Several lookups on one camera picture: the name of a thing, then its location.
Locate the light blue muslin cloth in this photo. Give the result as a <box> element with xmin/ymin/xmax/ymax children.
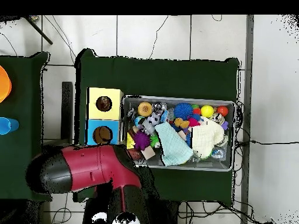
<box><xmin>154</xmin><ymin>121</ymin><xmax>194</xmax><ymax>167</ymax></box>

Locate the shallow metal mesh bin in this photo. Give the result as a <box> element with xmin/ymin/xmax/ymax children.
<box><xmin>121</xmin><ymin>94</ymin><xmax>237</xmax><ymax>172</ymax></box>

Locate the wooden box with three holes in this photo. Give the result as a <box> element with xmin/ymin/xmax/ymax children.
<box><xmin>85</xmin><ymin>87</ymin><xmax>124</xmax><ymax>146</ymax></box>

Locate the blue globe ball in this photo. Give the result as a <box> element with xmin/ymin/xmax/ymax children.
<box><xmin>134</xmin><ymin>115</ymin><xmax>146</xmax><ymax>127</ymax></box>

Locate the toy burger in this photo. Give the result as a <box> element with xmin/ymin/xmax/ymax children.
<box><xmin>137</xmin><ymin>101</ymin><xmax>153</xmax><ymax>117</ymax></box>

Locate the purple spiky ball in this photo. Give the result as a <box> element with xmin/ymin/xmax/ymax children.
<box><xmin>133</xmin><ymin>131</ymin><xmax>151</xmax><ymax>151</ymax></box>

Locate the yellow cheese toy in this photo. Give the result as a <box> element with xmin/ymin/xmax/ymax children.
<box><xmin>126</xmin><ymin>132</ymin><xmax>135</xmax><ymax>149</ymax></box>

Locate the brown toy football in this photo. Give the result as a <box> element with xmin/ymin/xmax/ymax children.
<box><xmin>127</xmin><ymin>148</ymin><xmax>142</xmax><ymax>161</ymax></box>

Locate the large blue spiky ball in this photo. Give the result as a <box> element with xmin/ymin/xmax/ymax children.
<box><xmin>173</xmin><ymin>102</ymin><xmax>194</xmax><ymax>120</ymax></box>

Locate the dark green table cloth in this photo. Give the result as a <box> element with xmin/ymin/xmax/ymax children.
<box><xmin>0</xmin><ymin>51</ymin><xmax>53</xmax><ymax>202</ymax></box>
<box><xmin>73</xmin><ymin>48</ymin><xmax>240</xmax><ymax>207</ymax></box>

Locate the cream muslin cloth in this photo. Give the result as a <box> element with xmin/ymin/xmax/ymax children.
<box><xmin>190</xmin><ymin>116</ymin><xmax>225</xmax><ymax>159</ymax></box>

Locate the yellow smooth ball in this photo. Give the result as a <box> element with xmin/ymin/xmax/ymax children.
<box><xmin>200</xmin><ymin>104</ymin><xmax>215</xmax><ymax>118</ymax></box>

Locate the orange smooth ball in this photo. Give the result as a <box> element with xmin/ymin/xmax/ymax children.
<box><xmin>216</xmin><ymin>105</ymin><xmax>229</xmax><ymax>117</ymax></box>

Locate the black flat panel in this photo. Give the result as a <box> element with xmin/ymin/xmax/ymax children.
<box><xmin>61</xmin><ymin>81</ymin><xmax>74</xmax><ymax>142</ymax></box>

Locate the blue plastic cup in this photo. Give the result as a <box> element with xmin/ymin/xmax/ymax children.
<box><xmin>0</xmin><ymin>117</ymin><xmax>20</xmax><ymax>135</ymax></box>

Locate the black rod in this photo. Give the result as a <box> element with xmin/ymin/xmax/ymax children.
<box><xmin>24</xmin><ymin>15</ymin><xmax>54</xmax><ymax>45</ymax></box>

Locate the orange plastic object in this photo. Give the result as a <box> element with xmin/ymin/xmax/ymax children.
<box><xmin>0</xmin><ymin>65</ymin><xmax>12</xmax><ymax>103</ymax></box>

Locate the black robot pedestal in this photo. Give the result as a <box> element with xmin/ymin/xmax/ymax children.
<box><xmin>161</xmin><ymin>199</ymin><xmax>180</xmax><ymax>224</ymax></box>

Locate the black floor cable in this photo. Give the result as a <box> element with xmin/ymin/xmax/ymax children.
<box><xmin>249</xmin><ymin>139</ymin><xmax>299</xmax><ymax>145</ymax></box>

